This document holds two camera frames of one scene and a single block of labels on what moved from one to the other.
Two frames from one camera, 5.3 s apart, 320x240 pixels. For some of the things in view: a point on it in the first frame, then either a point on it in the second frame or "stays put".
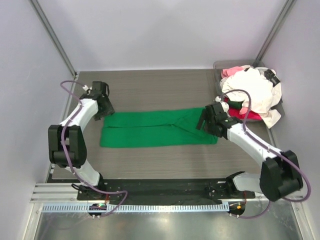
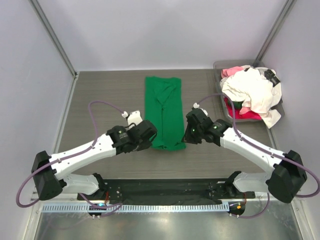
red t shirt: x=234 y=113 stays put
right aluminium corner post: x=281 y=20 stays put
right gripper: x=208 y=117 to x=188 y=132
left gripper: x=105 y=107 to x=149 y=135
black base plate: x=162 y=191 stays put
